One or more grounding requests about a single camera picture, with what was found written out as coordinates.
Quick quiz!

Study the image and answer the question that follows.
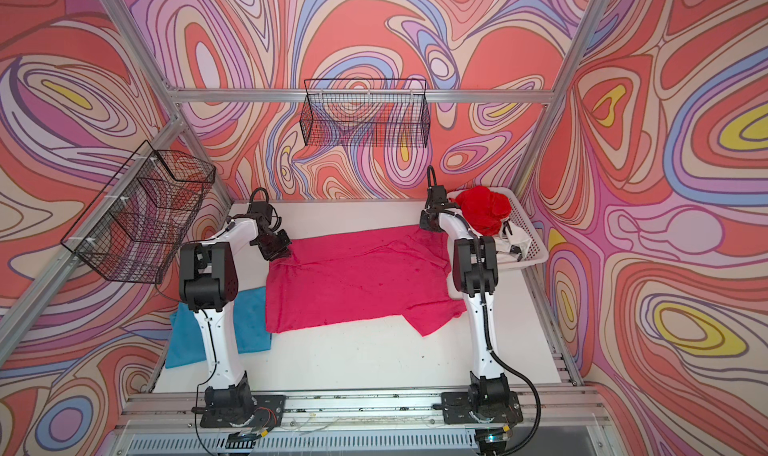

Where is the white plastic laundry basket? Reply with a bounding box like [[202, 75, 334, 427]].
[[446, 187, 550, 271]]

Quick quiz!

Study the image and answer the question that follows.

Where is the red t shirt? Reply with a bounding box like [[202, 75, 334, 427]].
[[454, 186, 512, 236]]

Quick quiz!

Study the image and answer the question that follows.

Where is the black wire basket wall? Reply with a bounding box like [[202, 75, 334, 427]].
[[299, 76, 431, 148], [60, 141, 216, 285]]

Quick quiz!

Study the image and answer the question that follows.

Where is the black wire basket back wall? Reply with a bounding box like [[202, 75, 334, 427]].
[[299, 76, 431, 148]]

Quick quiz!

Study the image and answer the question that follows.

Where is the aluminium frame profile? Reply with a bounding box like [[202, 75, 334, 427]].
[[0, 0, 625, 367]]

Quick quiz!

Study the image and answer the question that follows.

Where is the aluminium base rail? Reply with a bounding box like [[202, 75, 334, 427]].
[[103, 385, 627, 455]]

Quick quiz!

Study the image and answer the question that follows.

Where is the black wire basket left wall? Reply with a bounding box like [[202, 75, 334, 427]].
[[60, 141, 216, 285]]

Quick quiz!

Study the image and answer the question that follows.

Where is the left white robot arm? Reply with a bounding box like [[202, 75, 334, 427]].
[[179, 187, 291, 439]]

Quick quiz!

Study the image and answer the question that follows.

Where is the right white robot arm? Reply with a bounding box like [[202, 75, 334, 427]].
[[419, 166, 542, 427]]

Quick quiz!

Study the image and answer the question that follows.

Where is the white black garment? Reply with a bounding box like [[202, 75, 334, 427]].
[[494, 221, 532, 262]]

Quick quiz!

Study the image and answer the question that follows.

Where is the folded teal t shirt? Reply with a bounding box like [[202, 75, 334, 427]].
[[165, 287, 271, 368]]

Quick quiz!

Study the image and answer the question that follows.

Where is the magenta t shirt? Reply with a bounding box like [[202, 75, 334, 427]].
[[265, 226, 466, 337]]

